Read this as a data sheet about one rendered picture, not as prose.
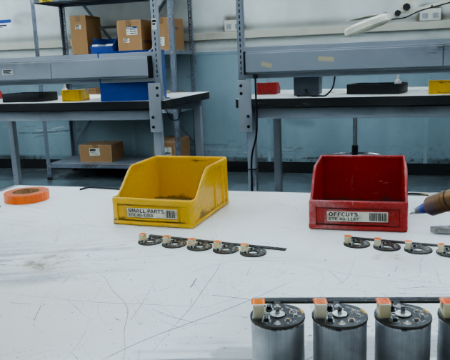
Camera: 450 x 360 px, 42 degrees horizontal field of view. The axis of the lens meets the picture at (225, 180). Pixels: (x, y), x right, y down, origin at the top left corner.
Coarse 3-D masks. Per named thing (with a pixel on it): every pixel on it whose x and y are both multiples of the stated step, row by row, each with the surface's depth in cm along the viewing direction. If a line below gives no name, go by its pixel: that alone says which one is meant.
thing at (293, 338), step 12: (252, 324) 27; (300, 324) 26; (252, 336) 27; (264, 336) 26; (276, 336) 26; (288, 336) 26; (300, 336) 26; (252, 348) 27; (264, 348) 26; (276, 348) 26; (288, 348) 26; (300, 348) 26
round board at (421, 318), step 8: (392, 304) 27; (408, 304) 27; (376, 312) 27; (416, 312) 26; (424, 312) 26; (384, 320) 26; (392, 320) 26; (400, 320) 26; (408, 320) 26; (416, 320) 26; (424, 320) 26; (400, 328) 25; (408, 328) 25; (416, 328) 25
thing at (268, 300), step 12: (276, 300) 28; (288, 300) 28; (300, 300) 28; (312, 300) 28; (336, 300) 28; (348, 300) 28; (360, 300) 28; (372, 300) 28; (396, 300) 28; (408, 300) 28; (420, 300) 28; (432, 300) 28
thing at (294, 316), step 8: (272, 304) 28; (280, 304) 28; (288, 304) 28; (264, 312) 27; (288, 312) 27; (296, 312) 27; (256, 320) 26; (264, 320) 26; (272, 320) 26; (280, 320) 26; (288, 320) 26; (296, 320) 26; (272, 328) 26; (280, 328) 26; (288, 328) 26
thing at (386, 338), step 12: (396, 312) 26; (408, 312) 26; (384, 336) 26; (396, 336) 25; (408, 336) 25; (420, 336) 25; (384, 348) 26; (396, 348) 26; (408, 348) 25; (420, 348) 25
